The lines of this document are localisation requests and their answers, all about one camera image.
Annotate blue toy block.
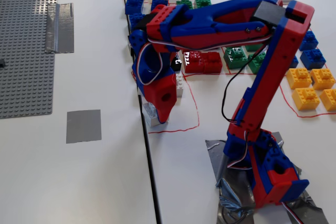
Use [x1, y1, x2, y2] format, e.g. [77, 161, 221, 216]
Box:
[124, 0, 145, 16]
[289, 55, 300, 69]
[150, 0, 169, 9]
[299, 31, 319, 52]
[299, 48, 327, 70]
[128, 13, 146, 31]

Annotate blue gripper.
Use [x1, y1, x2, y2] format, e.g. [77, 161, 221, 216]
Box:
[128, 29, 177, 125]

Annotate tricolour servo cable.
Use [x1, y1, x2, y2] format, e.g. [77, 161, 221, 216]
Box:
[226, 129, 253, 170]
[282, 201, 302, 224]

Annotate grey tape strip on baseplate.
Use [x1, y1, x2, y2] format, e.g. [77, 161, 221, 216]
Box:
[45, 3, 75, 54]

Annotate crumpled grey tape sheet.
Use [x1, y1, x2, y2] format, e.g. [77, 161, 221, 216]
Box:
[205, 131, 329, 224]

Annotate gripper servo cable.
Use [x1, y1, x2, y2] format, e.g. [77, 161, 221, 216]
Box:
[136, 37, 271, 87]

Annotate green toy block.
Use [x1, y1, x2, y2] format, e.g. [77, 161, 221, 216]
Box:
[194, 0, 213, 9]
[175, 0, 194, 8]
[223, 47, 249, 70]
[247, 51, 268, 75]
[245, 44, 266, 52]

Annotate yellow toy block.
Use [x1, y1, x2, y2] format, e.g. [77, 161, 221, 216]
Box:
[310, 68, 336, 91]
[319, 89, 336, 112]
[286, 68, 313, 89]
[291, 87, 321, 111]

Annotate square grey tape marker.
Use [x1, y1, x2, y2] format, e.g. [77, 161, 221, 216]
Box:
[66, 109, 102, 144]

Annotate black toy block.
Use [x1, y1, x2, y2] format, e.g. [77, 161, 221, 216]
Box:
[170, 52, 183, 73]

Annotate red toy block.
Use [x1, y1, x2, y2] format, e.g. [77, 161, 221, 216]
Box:
[203, 51, 224, 74]
[183, 50, 206, 74]

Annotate thin servo cable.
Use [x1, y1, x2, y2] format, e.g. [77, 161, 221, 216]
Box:
[221, 47, 269, 124]

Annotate grey studded baseplate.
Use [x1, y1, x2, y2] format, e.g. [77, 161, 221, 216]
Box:
[0, 0, 60, 119]

